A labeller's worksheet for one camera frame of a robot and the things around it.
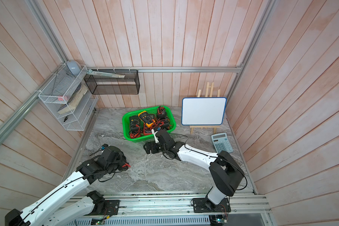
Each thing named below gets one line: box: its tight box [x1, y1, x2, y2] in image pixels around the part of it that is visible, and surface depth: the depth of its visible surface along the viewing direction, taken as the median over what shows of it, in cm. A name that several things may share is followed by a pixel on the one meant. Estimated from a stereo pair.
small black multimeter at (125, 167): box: [120, 162, 132, 171], surface depth 77 cm
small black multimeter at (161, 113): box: [157, 105, 167, 119], surface depth 105 cm
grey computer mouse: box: [66, 60, 82, 76], surface depth 84 cm
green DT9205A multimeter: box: [154, 113, 170, 130], surface depth 102 cm
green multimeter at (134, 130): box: [129, 115, 141, 139], surface depth 97 cm
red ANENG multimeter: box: [142, 123, 154, 136], surface depth 97 cm
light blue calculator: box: [210, 132, 234, 154], surface depth 99 cm
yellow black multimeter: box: [137, 110, 156, 128], surface depth 100 cm
